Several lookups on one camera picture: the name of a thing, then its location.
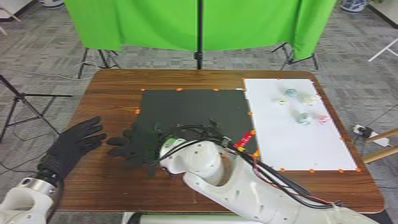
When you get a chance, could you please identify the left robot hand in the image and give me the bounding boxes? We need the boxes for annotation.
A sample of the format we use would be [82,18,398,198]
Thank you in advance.
[35,115,108,185]

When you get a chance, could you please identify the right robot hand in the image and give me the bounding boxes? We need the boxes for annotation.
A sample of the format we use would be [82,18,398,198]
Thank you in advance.
[105,120,174,178]

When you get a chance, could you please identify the dark mat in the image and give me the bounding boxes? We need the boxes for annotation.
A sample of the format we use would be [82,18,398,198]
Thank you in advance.
[133,89,259,158]

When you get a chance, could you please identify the black tripod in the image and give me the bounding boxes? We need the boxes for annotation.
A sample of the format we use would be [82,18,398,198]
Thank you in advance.
[0,74,75,141]

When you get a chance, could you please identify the black stand legs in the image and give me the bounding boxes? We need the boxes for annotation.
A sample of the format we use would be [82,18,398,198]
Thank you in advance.
[76,47,123,80]
[270,41,322,71]

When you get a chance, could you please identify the white sheet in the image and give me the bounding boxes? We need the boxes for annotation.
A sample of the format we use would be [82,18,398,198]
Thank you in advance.
[242,78,361,172]

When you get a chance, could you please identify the white flower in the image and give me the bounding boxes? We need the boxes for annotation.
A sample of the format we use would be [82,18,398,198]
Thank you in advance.
[297,93,322,106]
[270,96,291,106]

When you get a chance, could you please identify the black stand pole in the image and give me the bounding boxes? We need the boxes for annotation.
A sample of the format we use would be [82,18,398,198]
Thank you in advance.
[194,0,206,70]

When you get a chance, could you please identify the white power strip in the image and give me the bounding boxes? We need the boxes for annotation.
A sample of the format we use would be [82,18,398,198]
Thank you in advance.
[352,124,393,148]

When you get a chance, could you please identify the wooden stand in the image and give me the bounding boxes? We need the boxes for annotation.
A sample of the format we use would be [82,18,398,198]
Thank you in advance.
[361,128,398,165]

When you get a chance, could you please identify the blue and white vase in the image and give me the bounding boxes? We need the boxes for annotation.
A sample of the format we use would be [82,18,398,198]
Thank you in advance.
[339,0,370,14]
[37,0,66,9]

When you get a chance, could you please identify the black cable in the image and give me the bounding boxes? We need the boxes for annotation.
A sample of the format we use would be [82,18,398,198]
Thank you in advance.
[160,123,234,148]

